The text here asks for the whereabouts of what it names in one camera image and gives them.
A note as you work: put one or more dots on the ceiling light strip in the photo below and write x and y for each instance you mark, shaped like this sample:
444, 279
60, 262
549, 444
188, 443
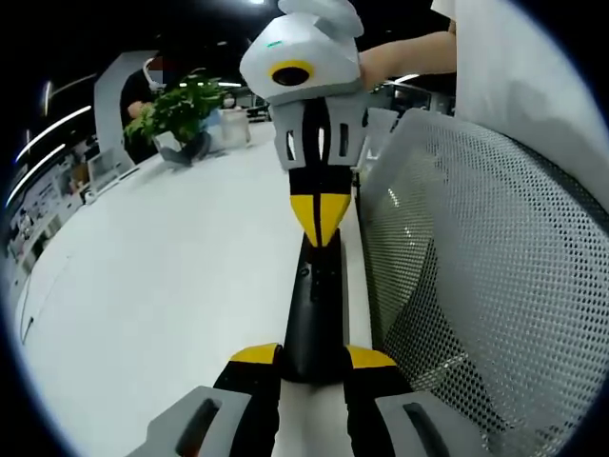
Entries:
33, 173
52, 131

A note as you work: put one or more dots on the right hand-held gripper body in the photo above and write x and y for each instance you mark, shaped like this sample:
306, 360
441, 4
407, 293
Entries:
304, 52

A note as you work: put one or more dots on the clear plastic container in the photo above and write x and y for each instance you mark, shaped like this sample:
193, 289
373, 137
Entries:
234, 126

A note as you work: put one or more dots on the white office chair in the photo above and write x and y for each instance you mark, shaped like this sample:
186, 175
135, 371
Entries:
109, 166

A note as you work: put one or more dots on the potted green plant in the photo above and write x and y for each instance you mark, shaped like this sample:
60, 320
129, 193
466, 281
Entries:
183, 112

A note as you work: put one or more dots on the grey mesh office chair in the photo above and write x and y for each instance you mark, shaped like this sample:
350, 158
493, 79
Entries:
499, 285

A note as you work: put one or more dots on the black remote control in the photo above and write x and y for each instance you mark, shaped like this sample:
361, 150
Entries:
316, 314

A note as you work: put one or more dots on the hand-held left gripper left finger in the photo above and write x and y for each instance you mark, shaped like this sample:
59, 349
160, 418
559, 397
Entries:
223, 400

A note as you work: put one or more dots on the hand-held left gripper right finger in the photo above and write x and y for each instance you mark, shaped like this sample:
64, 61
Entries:
376, 395

